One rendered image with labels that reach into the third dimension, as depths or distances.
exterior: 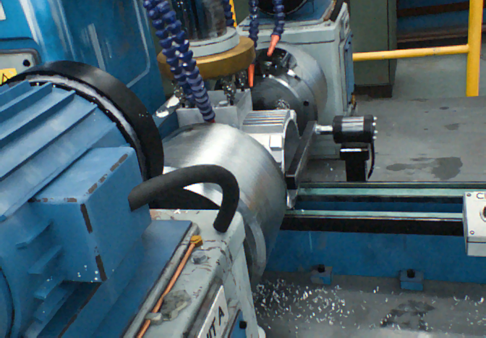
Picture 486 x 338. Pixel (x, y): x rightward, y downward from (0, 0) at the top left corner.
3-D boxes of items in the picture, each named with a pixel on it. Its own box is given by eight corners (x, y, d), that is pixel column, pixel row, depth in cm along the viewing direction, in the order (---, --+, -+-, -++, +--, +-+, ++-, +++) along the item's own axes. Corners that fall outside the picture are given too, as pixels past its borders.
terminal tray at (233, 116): (181, 145, 110) (174, 110, 108) (199, 124, 120) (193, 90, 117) (241, 143, 107) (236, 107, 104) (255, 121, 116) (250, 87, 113)
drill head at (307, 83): (205, 184, 129) (184, 77, 119) (250, 116, 164) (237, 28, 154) (316, 184, 122) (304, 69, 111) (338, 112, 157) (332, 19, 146)
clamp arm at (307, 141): (306, 133, 125) (283, 190, 103) (304, 120, 124) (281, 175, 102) (322, 132, 124) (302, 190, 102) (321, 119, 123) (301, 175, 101)
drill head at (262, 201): (72, 386, 80) (19, 228, 70) (172, 234, 112) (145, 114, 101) (249, 405, 73) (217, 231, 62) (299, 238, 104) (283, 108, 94)
